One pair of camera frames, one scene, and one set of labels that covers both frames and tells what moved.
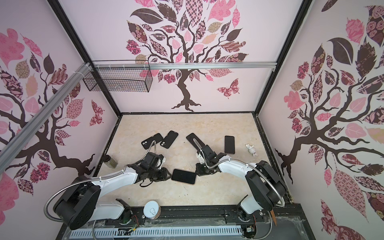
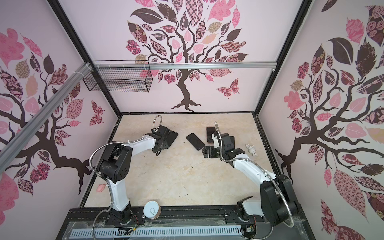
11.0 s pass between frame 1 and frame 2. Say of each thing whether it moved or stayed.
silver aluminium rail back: stayed
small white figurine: stayed
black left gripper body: moved
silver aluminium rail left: stayed
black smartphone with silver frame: moved
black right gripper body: moved
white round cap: stayed
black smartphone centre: stayed
